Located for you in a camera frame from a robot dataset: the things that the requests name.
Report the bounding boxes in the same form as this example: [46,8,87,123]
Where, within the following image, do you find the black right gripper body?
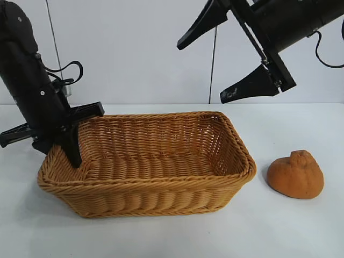
[228,0,317,92]

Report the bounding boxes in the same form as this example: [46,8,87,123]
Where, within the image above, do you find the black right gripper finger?
[177,0,229,51]
[219,64,280,104]

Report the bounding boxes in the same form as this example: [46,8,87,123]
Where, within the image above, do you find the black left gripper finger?
[61,122,83,169]
[31,135,56,156]

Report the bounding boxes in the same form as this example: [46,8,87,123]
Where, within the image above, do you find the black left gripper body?
[0,77,104,148]

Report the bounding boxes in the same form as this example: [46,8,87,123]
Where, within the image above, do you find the brown bread roll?
[266,150,325,200]

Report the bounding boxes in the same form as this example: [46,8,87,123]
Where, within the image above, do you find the woven wicker basket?
[37,110,257,219]

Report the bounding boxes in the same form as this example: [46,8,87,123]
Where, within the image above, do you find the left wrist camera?
[52,78,74,97]

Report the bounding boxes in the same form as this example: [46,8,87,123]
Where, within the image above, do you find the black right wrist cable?
[313,30,344,68]

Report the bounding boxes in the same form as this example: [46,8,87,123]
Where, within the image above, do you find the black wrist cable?
[44,61,83,81]
[313,30,344,68]

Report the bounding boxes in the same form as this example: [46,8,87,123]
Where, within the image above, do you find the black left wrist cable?
[44,61,83,81]

